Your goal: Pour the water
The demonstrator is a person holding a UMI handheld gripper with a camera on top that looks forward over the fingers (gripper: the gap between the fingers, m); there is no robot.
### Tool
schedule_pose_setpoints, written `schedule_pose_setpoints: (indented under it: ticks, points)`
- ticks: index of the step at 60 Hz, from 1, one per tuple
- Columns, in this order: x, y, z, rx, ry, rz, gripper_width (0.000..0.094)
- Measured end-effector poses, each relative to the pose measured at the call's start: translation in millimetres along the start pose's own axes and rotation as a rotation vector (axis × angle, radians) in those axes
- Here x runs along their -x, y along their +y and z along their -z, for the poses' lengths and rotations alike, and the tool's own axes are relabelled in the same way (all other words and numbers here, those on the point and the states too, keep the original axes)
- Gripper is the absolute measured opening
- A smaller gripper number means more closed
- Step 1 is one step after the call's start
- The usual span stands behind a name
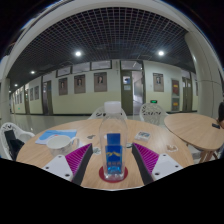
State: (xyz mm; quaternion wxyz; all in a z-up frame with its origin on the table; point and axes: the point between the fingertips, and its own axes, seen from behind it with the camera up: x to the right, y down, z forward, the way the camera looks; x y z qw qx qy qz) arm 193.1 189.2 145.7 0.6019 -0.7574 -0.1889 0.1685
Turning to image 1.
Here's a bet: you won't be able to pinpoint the clear blue-labelled water bottle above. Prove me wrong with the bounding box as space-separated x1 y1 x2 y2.
98 100 129 182

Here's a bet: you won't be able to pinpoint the blue and white booklet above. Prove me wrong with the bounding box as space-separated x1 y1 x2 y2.
34 129 78 145

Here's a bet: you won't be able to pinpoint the flat round red coaster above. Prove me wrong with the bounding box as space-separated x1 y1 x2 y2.
98 165 129 184

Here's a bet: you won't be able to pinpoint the small printed card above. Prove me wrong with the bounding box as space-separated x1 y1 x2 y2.
134 131 152 142

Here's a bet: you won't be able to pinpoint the round ceiling lights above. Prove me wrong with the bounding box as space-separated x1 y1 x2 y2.
13 49 166 88

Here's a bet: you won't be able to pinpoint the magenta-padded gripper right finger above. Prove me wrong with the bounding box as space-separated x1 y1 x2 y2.
130 142 184 186

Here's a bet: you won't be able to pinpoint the black bag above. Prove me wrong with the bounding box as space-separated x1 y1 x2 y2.
3 129 26 161

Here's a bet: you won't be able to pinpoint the open green-framed door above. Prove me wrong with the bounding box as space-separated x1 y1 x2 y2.
120 69 147 116

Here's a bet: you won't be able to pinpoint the white lattice-back chair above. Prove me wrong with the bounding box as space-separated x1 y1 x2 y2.
88 105 128 121
138 102 169 126

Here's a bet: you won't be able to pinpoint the framed wall portraits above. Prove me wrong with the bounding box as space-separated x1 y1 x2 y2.
29 71 165 102

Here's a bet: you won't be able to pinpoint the red wall poster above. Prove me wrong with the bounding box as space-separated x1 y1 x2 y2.
171 79 181 97

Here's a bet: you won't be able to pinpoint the white ceramic mug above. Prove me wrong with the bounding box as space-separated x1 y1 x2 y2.
45 134 80 158

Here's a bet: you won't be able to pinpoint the white plastic armchair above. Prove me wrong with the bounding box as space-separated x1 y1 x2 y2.
0 121 36 162

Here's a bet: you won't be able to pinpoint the clear plastic wrapper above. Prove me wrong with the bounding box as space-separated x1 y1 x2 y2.
165 144 179 154

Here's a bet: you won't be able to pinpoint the round wooden table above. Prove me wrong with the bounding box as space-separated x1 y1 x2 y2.
163 113 224 164

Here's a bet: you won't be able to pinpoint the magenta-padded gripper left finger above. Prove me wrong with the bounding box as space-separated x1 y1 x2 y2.
42 142 95 187

